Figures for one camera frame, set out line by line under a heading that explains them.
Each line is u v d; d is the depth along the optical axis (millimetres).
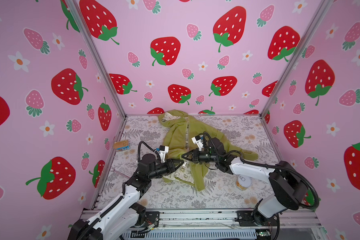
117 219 478
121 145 985
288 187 445
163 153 727
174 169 689
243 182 813
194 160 698
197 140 764
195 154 703
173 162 700
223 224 732
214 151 636
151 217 748
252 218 674
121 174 903
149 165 597
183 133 1068
